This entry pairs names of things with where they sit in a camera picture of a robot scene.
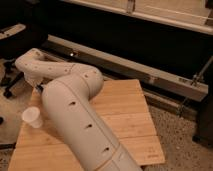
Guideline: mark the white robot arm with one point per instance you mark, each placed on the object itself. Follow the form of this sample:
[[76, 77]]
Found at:
[[66, 99]]

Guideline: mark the translucent white plastic cup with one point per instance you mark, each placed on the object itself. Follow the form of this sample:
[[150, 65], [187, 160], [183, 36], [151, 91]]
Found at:
[[32, 116]]

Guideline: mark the black office chair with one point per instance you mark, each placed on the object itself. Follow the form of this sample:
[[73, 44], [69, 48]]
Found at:
[[13, 47]]

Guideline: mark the metal diagonal rod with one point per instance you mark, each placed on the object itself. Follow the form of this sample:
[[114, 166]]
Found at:
[[196, 78]]

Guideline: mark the black cabinet on right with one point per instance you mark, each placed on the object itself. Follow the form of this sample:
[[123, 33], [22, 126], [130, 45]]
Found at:
[[204, 120]]

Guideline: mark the light wooden upper shelf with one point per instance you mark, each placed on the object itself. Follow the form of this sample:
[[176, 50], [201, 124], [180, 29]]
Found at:
[[187, 14]]

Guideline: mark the grey metal floor rail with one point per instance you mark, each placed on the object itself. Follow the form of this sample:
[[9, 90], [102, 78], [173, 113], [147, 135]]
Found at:
[[164, 90]]

